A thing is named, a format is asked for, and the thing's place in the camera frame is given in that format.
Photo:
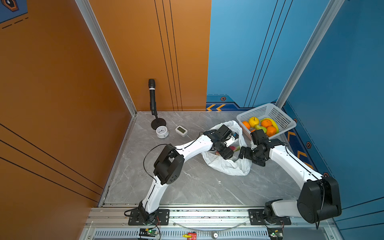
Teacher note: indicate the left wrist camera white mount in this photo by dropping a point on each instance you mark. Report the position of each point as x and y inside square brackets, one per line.
[232, 139]

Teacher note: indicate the yellow banana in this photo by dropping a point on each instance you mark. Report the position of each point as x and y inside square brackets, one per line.
[274, 125]

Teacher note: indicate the round white gauge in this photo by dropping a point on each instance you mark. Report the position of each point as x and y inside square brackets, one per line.
[162, 132]

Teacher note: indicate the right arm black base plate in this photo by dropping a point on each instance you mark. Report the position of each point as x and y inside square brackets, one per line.
[259, 217]

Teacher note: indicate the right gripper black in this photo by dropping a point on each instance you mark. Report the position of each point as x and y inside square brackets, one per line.
[246, 155]

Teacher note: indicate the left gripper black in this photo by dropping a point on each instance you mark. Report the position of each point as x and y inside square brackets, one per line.
[227, 153]

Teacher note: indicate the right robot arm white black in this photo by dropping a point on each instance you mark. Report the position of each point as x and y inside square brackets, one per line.
[319, 198]

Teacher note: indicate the red dragon fruit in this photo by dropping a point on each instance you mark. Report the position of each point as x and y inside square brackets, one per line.
[235, 148]

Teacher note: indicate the yellow apple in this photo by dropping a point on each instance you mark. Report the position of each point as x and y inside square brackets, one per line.
[253, 122]

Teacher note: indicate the orange fruit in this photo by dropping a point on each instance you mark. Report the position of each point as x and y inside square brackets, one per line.
[271, 131]
[246, 124]
[266, 123]

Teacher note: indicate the black microphone on stand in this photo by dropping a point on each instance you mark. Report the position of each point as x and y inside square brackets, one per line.
[157, 122]

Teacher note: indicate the circuit board right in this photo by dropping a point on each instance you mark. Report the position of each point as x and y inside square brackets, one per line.
[275, 234]

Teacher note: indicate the white plastic basket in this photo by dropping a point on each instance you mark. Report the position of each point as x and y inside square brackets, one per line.
[270, 111]

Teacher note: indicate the small white digital timer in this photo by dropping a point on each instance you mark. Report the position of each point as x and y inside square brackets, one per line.
[181, 131]

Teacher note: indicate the aluminium front rail frame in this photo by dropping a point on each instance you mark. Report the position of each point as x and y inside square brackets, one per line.
[210, 222]

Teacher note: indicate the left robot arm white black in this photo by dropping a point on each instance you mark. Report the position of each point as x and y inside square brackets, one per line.
[168, 166]

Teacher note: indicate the green pear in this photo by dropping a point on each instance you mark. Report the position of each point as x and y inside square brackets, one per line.
[258, 127]

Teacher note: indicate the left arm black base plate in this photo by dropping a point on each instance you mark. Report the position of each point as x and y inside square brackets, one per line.
[159, 218]

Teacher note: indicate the white plastic bag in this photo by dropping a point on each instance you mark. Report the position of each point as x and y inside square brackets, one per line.
[233, 166]

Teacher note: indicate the green circuit board left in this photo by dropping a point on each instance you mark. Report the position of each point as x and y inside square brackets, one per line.
[148, 234]

